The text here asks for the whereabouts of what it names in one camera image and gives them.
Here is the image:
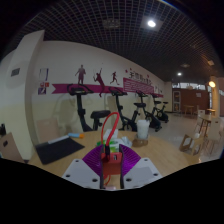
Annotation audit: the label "white wall poster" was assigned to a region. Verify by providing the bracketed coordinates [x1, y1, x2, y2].
[38, 67, 50, 82]

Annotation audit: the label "red charging cable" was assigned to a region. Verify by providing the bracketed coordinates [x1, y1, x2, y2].
[100, 111, 120, 158]

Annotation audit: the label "group of wooden chairs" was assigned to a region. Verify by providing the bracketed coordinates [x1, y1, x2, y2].
[178, 108, 224, 157]

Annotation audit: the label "round wooden coaster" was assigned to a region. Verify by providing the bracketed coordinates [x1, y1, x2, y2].
[132, 137, 149, 148]

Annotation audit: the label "black exercise bike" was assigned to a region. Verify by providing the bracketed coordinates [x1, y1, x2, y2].
[108, 86, 138, 132]
[66, 83, 112, 133]
[151, 93, 170, 124]
[134, 89, 163, 132]

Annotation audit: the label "black chairs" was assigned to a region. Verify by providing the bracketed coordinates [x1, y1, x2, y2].
[0, 123, 7, 138]

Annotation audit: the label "round ceiling light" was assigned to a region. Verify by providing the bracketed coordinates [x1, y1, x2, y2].
[146, 19, 158, 29]

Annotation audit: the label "white cup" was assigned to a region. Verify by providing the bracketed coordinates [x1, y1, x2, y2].
[136, 119, 151, 140]

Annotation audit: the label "purple wall poster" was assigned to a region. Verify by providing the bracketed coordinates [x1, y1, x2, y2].
[37, 81, 50, 96]

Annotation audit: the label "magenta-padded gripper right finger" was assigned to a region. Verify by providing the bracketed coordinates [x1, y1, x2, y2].
[119, 143, 163, 190]

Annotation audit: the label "red charger block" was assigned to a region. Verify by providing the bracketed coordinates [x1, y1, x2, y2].
[100, 151, 123, 178]

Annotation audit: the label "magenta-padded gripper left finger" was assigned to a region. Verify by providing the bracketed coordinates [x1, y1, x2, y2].
[62, 144, 104, 190]

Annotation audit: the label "beige chair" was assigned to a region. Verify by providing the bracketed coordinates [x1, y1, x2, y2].
[35, 118, 63, 144]

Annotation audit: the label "white tissue box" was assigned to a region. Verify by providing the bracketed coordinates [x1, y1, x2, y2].
[102, 128, 120, 141]

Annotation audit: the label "blue and orange marker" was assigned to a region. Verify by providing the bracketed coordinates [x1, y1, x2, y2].
[67, 132, 86, 139]

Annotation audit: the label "grey wall sign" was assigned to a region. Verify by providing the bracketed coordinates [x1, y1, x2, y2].
[10, 67, 21, 78]

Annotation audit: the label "black mouse pad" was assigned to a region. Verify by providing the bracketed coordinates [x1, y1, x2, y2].
[34, 134, 86, 165]

